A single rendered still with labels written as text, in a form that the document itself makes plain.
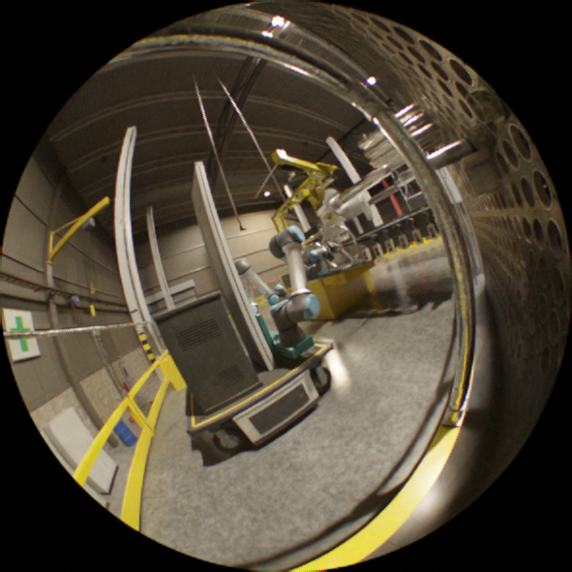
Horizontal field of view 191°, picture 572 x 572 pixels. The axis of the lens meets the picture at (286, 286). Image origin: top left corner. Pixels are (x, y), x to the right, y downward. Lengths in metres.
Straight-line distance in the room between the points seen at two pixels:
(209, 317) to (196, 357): 0.19
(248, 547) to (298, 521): 0.23
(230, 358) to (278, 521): 0.78
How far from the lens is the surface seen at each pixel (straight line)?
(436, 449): 0.43
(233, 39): 0.21
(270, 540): 0.86
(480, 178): 2.36
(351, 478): 0.82
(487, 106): 1.45
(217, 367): 0.83
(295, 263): 0.89
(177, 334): 0.80
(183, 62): 8.77
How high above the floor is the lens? 0.77
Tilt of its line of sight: 2 degrees down
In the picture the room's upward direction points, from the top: 22 degrees counter-clockwise
